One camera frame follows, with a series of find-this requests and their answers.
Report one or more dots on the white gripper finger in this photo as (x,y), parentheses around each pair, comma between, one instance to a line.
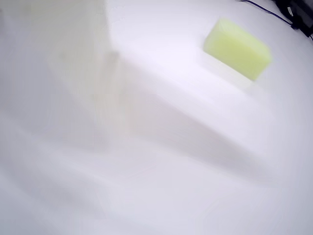
(61,61)

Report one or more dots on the pale yellow foam sponge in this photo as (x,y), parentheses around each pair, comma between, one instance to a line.
(237,49)

